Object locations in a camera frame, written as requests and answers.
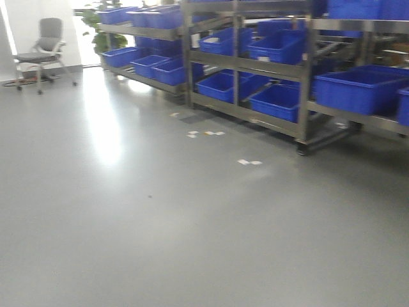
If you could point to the blue bin middle lower left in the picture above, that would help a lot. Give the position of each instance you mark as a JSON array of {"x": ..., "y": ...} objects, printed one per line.
[{"x": 220, "y": 86}]

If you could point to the large blue bin right rack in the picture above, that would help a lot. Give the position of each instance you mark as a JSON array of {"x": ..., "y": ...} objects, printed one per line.
[{"x": 366, "y": 90}]

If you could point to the left steel shelf rack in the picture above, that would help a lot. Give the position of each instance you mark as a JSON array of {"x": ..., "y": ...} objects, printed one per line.
[{"x": 159, "y": 30}]

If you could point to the blue bin middle upper left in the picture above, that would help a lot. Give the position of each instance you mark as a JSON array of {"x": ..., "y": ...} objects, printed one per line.
[{"x": 221, "y": 42}]

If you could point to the grey office chair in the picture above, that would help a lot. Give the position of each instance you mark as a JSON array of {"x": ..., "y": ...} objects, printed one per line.
[{"x": 47, "y": 50}]

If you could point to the blue bin left rack lower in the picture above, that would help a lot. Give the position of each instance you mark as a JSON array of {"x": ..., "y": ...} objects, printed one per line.
[{"x": 122, "y": 57}]

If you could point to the blue bin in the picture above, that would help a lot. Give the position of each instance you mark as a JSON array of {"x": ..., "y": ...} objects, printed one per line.
[
  {"x": 220, "y": 86},
  {"x": 283, "y": 46},
  {"x": 280, "y": 101},
  {"x": 221, "y": 42}
]

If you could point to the right steel shelf rack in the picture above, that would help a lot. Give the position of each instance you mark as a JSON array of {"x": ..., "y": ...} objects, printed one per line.
[{"x": 388, "y": 17}]

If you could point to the blue bin middle lower right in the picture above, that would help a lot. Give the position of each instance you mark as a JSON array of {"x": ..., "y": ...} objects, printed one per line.
[{"x": 280, "y": 101}]

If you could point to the blue bin middle upper right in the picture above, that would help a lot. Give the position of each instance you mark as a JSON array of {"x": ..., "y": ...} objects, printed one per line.
[{"x": 283, "y": 46}]

